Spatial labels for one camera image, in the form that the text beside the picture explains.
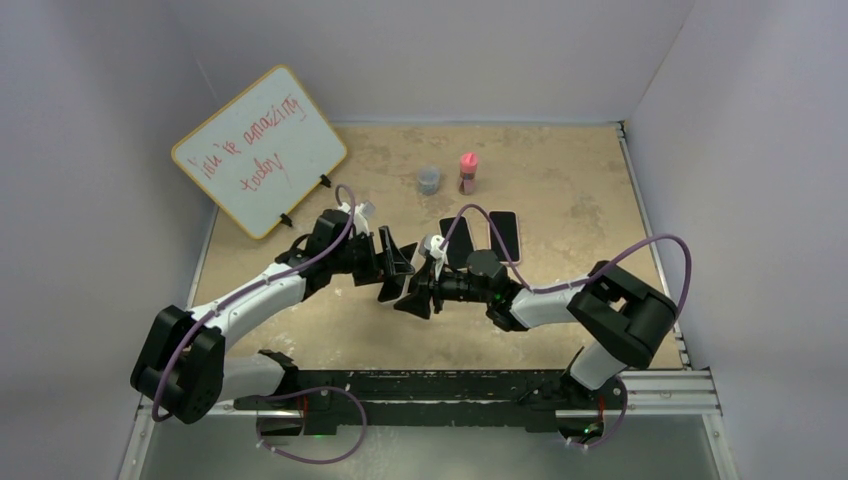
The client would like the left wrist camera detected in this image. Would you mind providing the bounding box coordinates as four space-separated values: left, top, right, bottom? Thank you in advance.
338 201 376 238

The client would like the pink capped marker jar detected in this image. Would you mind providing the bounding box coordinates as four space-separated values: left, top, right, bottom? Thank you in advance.
458 152 479 195

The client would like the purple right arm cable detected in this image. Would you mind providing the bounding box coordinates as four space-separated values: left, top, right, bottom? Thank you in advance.
440 203 694 336

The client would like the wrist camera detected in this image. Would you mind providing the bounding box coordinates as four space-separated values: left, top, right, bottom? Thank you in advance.
418 234 449 280
338 201 376 238

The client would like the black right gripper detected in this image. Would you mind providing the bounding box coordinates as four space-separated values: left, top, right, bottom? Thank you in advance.
395 256 492 318

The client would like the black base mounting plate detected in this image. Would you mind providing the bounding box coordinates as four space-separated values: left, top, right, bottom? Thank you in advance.
291 369 627 435

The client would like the phone in pink case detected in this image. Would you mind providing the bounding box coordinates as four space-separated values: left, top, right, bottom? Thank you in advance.
489 211 521 264

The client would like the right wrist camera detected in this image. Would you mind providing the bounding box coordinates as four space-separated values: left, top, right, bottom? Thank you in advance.
418 234 449 280

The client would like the yellow framed whiteboard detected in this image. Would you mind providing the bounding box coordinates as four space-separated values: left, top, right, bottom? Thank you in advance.
171 65 347 239

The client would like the aluminium table edge rail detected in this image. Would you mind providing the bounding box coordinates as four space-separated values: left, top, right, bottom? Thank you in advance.
616 120 693 370

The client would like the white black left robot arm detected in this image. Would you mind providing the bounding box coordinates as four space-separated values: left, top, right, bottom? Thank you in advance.
130 209 417 424

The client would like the clear plastic cup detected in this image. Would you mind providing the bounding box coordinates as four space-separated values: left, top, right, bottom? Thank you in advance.
416 165 441 196

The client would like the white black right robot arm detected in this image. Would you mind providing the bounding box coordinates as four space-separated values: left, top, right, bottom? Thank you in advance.
393 250 679 407

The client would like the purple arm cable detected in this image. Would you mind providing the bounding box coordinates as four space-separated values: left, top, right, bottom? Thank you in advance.
150 184 358 423
440 203 694 336

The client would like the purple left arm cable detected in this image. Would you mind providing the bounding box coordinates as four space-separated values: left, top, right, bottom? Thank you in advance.
150 184 358 423

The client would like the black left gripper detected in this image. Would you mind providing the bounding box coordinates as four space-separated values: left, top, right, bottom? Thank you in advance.
330 228 413 288

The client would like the phone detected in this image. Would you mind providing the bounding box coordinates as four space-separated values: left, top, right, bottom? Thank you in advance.
447 217 475 270
377 242 419 304
489 211 521 264

